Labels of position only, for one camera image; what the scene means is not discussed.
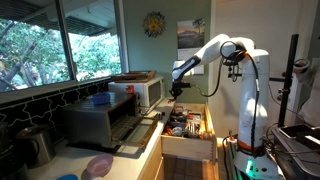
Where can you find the wire oven rack tray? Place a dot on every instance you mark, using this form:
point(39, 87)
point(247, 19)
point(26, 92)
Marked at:
point(123, 125)

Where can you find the sun shaped wall ornament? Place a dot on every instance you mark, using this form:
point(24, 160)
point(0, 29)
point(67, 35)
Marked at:
point(154, 24)

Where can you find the open wooden drawer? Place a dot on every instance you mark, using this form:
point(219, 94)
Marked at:
point(189, 133)

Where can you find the red handled scissors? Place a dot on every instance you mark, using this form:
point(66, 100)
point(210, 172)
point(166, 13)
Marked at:
point(172, 99)

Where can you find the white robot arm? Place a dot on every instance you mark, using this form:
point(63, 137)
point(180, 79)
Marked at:
point(252, 90)

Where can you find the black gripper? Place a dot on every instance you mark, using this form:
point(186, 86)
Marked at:
point(177, 88)

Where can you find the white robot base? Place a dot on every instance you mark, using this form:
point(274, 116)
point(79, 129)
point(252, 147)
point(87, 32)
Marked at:
point(259, 168)

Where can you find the black cart with equipment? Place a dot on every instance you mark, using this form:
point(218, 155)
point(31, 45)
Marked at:
point(297, 151)

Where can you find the silver toaster oven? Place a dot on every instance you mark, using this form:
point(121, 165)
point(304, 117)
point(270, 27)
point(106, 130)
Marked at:
point(90, 124)

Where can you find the landscape wall calendar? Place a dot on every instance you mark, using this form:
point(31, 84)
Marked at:
point(190, 38)

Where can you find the steel kettle pot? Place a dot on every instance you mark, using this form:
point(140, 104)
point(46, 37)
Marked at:
point(37, 146)

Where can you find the wooden tray on microwave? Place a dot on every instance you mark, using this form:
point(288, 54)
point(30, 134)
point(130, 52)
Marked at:
point(134, 76)

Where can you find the toaster oven glass door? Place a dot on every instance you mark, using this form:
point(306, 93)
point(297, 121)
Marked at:
point(140, 135)

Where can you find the white microwave oven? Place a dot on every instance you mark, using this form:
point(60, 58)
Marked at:
point(148, 94)

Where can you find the black vertical stand pole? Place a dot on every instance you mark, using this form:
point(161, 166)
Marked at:
point(288, 79)

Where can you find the blue bowl on oven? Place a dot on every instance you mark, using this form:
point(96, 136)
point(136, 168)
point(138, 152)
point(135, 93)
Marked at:
point(101, 98)

